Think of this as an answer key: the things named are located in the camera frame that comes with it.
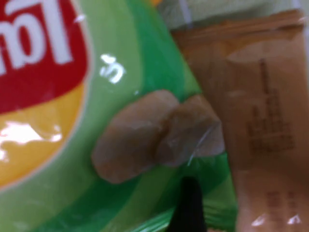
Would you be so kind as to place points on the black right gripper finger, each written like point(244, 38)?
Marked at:
point(189, 210)

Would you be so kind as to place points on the green checkered tablecloth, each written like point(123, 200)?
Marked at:
point(229, 9)

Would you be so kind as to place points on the green cucumber Lay's chips bag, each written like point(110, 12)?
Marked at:
point(120, 60)

